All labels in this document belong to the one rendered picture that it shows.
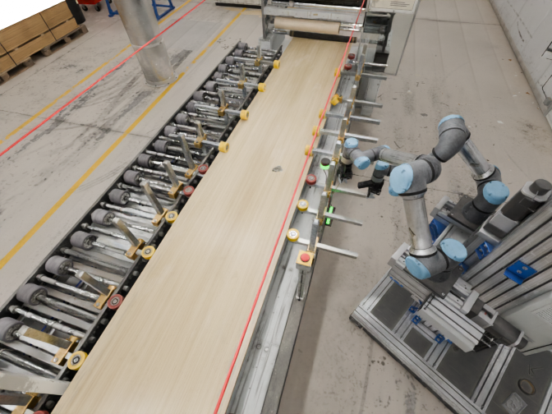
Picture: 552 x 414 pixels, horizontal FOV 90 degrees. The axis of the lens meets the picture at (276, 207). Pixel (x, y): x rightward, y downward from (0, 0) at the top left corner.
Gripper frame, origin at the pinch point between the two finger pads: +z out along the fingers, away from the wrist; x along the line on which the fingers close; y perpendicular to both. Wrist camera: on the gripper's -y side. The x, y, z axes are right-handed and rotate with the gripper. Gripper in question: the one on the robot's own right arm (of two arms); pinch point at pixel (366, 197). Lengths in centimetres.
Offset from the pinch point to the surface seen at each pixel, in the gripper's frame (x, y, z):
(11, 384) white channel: -162, -123, -35
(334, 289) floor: -41, -4, 83
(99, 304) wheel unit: -123, -136, 0
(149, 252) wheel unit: -88, -123, -8
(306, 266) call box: -83, -26, -38
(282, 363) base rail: -118, -28, 13
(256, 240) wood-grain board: -61, -62, -7
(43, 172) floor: 1, -374, 83
